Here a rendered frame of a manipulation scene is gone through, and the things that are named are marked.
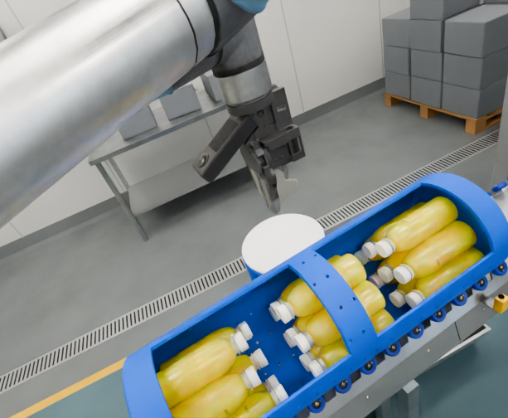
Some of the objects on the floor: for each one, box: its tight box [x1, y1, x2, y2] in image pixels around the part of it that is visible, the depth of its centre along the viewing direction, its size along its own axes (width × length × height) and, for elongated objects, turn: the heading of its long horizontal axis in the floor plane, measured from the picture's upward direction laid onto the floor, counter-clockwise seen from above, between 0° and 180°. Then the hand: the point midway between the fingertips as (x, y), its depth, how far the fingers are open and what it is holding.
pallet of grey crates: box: [382, 0, 508, 135], centre depth 323 cm, size 120×80×119 cm
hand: (271, 208), depth 61 cm, fingers closed
